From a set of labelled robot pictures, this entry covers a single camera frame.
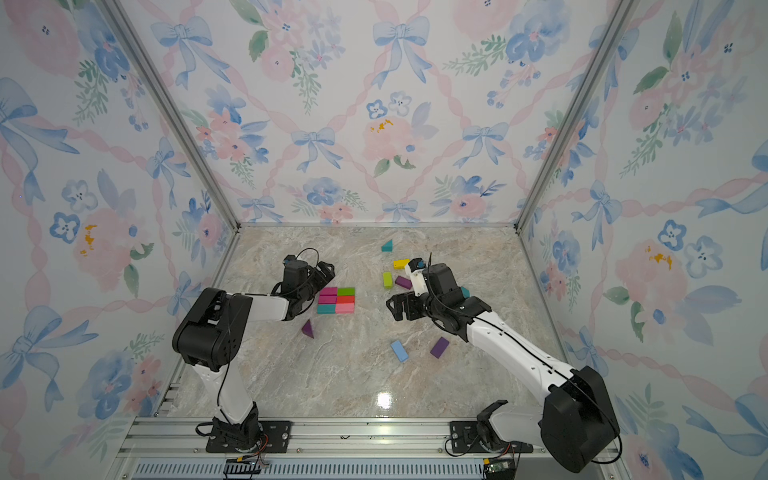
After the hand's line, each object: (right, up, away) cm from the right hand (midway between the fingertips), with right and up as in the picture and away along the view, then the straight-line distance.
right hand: (404, 298), depth 82 cm
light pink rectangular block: (-19, -6, +18) cm, 26 cm away
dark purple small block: (+1, +2, +21) cm, 21 cm away
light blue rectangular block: (-1, -16, +6) cm, 17 cm away
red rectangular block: (-19, -3, +16) cm, 25 cm away
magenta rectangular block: (-23, 0, +11) cm, 25 cm away
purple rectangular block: (+11, -16, +8) cm, 21 cm away
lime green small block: (-4, +3, +22) cm, 22 cm away
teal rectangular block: (-24, -5, +12) cm, 27 cm away
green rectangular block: (-19, 0, +19) cm, 26 cm away
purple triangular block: (-29, -10, +8) cm, 32 cm away
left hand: (-24, +7, +18) cm, 31 cm away
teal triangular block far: (-4, +15, +31) cm, 35 cm away
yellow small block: (0, +9, +26) cm, 28 cm away
